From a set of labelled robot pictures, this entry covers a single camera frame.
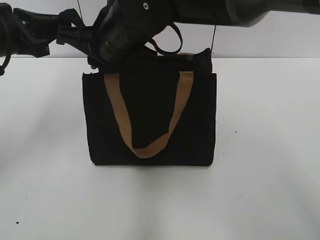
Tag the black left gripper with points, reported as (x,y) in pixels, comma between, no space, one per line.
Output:
(80,38)

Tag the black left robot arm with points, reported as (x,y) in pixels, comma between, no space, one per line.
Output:
(6,32)

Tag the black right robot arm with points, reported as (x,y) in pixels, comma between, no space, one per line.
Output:
(234,13)

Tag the black canvas tote bag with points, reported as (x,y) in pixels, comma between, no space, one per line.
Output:
(148,84)

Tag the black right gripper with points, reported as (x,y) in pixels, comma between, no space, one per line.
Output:
(124,28)

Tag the tan front bag handle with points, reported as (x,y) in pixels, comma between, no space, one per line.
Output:
(183,92)

